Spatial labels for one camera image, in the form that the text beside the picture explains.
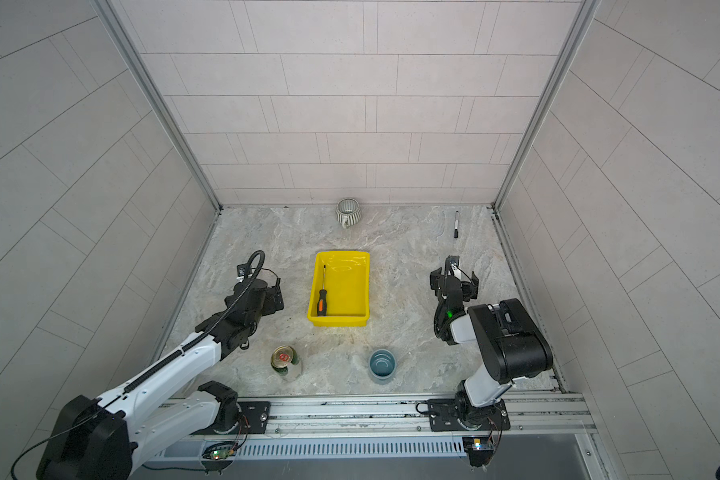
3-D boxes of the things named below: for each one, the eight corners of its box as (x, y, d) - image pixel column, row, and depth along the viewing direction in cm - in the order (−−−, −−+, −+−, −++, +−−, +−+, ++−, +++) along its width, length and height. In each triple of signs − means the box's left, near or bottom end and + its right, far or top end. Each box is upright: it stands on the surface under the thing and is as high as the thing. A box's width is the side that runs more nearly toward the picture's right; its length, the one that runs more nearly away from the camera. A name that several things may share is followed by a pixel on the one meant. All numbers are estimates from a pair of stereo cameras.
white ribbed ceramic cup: (345, 232, 110) (344, 219, 104) (331, 218, 114) (328, 205, 109) (364, 220, 114) (364, 207, 108) (350, 207, 118) (348, 194, 113)
